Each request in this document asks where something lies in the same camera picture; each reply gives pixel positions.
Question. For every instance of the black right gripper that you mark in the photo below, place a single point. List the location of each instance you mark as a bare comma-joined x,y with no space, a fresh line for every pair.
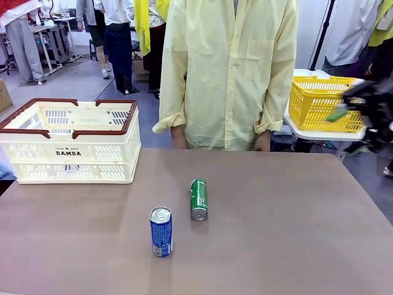
382,113

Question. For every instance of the green soda can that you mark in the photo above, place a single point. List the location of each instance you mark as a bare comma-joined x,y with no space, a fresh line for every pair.
199,199

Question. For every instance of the blue soda can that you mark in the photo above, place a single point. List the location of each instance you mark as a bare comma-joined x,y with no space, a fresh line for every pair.
161,233

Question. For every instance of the yellow plastic shopping basket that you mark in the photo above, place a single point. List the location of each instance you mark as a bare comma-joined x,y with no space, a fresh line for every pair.
313,107

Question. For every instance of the person's left hand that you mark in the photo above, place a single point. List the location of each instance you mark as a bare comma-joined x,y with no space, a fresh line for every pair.
263,143

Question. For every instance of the person's right hand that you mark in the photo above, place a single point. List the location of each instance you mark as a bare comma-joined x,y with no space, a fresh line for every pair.
178,139

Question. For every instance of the white side table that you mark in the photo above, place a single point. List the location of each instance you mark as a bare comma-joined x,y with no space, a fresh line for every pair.
322,136

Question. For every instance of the bystander in yellow vest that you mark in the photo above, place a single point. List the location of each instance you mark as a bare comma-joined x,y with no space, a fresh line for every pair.
382,40

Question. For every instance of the bystander in white shirt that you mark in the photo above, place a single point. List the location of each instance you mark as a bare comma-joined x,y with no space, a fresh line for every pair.
350,30

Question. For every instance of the black tripod pole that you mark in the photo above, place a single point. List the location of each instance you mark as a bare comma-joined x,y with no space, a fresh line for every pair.
320,33

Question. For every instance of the person in pale yellow shirt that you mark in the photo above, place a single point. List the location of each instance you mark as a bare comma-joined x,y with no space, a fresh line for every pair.
227,77

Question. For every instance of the bystander with yellow garment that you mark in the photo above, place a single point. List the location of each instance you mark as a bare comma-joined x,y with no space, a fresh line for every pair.
147,30

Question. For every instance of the bystander white shirt dark skirt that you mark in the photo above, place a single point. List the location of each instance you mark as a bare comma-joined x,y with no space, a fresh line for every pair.
121,49

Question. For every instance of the dark plastic stool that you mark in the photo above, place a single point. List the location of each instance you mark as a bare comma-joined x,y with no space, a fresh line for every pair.
93,50

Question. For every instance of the bystander grey top black shorts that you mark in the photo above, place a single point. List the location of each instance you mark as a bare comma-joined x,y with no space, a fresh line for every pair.
92,30

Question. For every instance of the grey metal workbench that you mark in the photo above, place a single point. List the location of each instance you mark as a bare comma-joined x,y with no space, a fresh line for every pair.
56,40

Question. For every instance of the bystander red top grey trousers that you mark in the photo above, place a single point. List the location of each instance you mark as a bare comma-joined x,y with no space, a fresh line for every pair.
23,43

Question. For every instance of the brown cardboard box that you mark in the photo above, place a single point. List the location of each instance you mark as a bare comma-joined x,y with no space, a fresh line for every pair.
4,96

